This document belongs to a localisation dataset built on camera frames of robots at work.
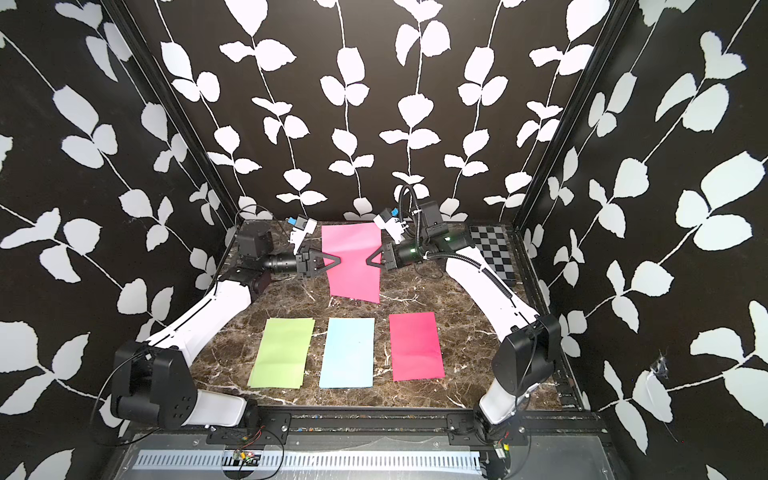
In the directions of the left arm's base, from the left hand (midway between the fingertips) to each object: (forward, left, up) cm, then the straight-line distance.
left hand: (339, 260), depth 72 cm
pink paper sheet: (-13, -20, -30) cm, 39 cm away
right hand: (0, -7, 0) cm, 7 cm away
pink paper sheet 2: (-2, -3, -5) cm, 6 cm away
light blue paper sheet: (-14, 0, -30) cm, 33 cm away
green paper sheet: (-13, +20, -31) cm, 39 cm away
